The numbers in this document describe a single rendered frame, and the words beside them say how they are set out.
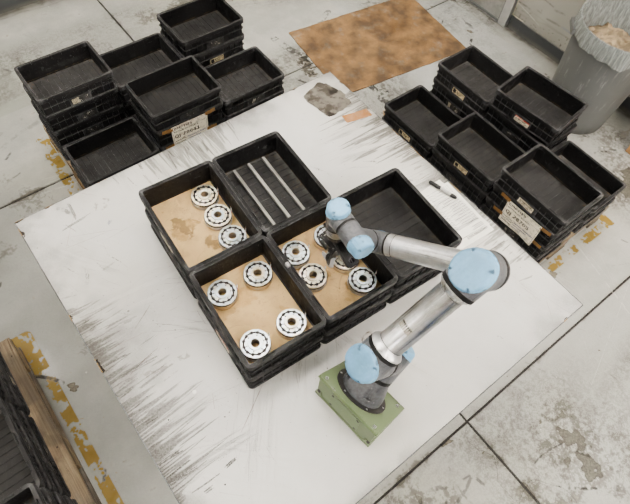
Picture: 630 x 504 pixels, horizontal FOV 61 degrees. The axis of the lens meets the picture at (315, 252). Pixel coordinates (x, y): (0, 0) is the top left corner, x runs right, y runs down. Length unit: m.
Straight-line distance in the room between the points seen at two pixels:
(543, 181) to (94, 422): 2.43
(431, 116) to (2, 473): 2.73
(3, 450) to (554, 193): 2.64
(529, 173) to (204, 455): 2.04
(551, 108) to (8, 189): 3.08
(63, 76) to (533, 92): 2.57
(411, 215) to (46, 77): 2.10
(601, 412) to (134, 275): 2.26
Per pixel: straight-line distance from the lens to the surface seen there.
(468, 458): 2.69
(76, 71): 3.27
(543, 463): 2.82
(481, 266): 1.40
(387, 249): 1.68
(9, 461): 2.37
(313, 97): 2.66
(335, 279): 1.91
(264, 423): 1.86
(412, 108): 3.35
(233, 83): 3.22
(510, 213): 2.84
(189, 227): 2.04
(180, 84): 3.07
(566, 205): 2.88
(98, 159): 3.10
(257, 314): 1.84
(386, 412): 1.82
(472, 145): 3.09
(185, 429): 1.88
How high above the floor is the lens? 2.51
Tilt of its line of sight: 59 degrees down
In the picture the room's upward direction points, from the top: 7 degrees clockwise
